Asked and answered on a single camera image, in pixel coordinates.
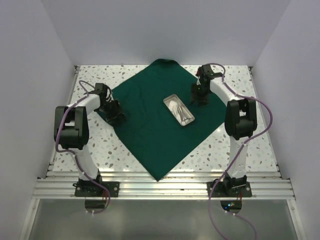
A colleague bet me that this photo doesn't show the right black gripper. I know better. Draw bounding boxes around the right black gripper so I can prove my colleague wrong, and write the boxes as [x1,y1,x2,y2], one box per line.
[190,82,210,107]

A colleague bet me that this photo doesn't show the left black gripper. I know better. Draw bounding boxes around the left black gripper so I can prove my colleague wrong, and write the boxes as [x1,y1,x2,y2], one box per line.
[97,99,127,125]

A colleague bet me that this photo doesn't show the metal tray tin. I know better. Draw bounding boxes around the metal tray tin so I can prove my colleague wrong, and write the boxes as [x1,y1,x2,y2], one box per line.
[163,94,195,127]

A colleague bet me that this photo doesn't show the steel hemostat forceps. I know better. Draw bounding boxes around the steel hemostat forceps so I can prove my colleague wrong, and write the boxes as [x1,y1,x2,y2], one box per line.
[177,105,190,126]

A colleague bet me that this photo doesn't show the green surgical cloth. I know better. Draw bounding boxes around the green surgical cloth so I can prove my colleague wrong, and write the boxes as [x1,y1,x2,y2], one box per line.
[112,59,226,181]

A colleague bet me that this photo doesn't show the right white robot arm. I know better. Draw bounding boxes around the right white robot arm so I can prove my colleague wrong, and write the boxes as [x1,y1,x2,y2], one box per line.
[191,64,258,198]

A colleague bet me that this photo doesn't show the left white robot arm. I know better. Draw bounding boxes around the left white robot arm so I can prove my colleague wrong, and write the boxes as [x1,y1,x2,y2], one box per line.
[53,83,126,197]

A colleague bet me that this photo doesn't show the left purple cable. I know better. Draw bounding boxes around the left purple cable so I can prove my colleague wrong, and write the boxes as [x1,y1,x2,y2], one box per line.
[54,79,112,215]

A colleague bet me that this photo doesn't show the purple cable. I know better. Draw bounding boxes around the purple cable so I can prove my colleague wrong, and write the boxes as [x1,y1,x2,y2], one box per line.
[54,79,112,215]
[207,62,274,240]

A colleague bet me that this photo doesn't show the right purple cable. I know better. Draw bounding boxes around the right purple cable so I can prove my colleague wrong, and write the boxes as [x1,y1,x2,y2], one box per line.
[207,62,274,240]

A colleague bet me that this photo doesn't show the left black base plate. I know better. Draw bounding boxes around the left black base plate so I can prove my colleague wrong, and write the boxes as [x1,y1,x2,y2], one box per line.
[72,181,120,198]

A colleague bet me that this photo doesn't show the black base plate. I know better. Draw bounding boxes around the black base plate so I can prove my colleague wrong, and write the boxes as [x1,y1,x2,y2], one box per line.
[206,181,253,198]
[72,181,120,198]

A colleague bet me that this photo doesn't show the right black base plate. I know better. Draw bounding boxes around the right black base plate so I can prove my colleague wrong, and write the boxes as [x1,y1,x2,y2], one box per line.
[206,181,253,198]

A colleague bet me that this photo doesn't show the aluminium rail frame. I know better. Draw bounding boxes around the aluminium rail frame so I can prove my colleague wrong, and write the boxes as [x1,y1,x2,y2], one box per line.
[19,65,306,240]

